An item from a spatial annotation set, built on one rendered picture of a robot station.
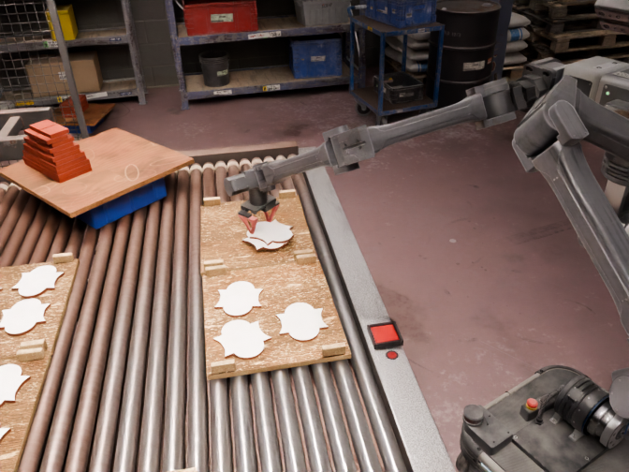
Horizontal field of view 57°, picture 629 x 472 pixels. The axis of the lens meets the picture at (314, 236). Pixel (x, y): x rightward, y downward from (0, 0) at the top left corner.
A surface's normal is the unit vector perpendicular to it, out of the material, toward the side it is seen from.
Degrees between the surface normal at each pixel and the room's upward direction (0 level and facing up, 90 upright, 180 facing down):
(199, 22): 90
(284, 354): 0
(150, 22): 90
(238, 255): 0
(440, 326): 0
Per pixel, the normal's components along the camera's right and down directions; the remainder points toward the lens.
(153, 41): 0.22, 0.52
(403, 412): -0.03, -0.84
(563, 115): 0.32, -0.38
